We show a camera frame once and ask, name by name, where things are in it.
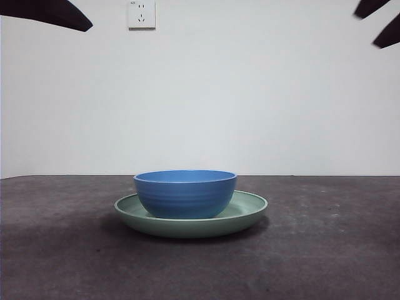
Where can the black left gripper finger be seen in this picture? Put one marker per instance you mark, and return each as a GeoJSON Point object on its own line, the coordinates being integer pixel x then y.
{"type": "Point", "coordinates": [47, 12]}

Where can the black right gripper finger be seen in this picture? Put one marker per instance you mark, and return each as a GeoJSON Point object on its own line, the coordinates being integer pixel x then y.
{"type": "Point", "coordinates": [365, 7]}
{"type": "Point", "coordinates": [389, 34]}

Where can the blue ribbed bowl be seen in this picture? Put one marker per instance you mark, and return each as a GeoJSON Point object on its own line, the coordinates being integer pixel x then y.
{"type": "Point", "coordinates": [184, 200]}

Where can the green shallow plate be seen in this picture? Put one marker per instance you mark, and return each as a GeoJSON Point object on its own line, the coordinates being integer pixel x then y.
{"type": "Point", "coordinates": [187, 228]}

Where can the white wall power socket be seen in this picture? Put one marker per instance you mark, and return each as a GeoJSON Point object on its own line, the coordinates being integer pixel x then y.
{"type": "Point", "coordinates": [141, 22]}

